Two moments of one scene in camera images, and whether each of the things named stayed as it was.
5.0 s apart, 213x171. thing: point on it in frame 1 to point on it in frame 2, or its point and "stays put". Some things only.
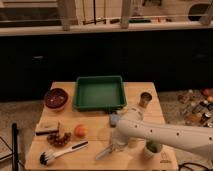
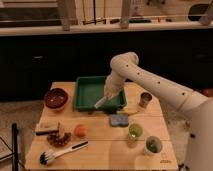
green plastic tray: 99,93 stays put
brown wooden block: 46,127 stays put
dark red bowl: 56,99 stays put
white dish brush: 47,156 stays put
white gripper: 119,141 to 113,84
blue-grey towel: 109,149 to 96,105
